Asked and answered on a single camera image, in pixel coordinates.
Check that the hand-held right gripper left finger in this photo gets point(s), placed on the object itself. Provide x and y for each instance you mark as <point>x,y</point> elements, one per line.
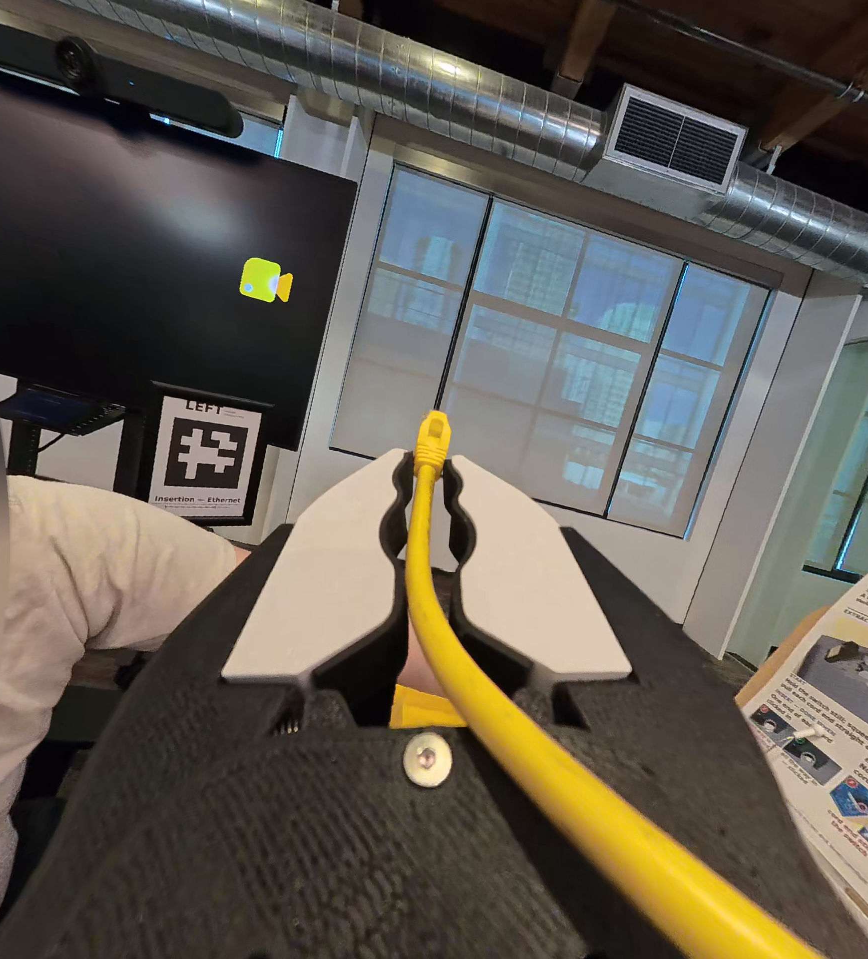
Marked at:
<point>329,584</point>

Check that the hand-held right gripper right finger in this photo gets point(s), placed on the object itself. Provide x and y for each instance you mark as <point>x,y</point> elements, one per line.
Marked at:
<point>531,584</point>

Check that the yellow plastic bin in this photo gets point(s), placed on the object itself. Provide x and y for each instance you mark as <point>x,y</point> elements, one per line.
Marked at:
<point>423,708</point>

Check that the person's left forearm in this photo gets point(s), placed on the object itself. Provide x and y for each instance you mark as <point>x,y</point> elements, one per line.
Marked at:
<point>104,562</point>

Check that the small dark screen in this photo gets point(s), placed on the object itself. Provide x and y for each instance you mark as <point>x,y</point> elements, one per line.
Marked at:
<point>52,408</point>

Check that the black monitor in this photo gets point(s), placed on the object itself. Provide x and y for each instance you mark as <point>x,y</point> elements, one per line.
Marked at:
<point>104,262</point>

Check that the large paned window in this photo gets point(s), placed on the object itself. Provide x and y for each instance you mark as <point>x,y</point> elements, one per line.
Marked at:
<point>554,359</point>

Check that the instruction sign board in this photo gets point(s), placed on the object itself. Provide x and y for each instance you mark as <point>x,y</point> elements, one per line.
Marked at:
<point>838,712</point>

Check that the black webcam bar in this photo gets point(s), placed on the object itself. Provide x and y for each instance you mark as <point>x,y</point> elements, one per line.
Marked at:
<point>142,90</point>

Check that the white air vent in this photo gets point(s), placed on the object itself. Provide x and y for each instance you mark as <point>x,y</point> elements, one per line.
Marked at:
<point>674,139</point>

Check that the silver round duct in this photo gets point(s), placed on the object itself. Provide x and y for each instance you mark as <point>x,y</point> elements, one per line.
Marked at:
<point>404,67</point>

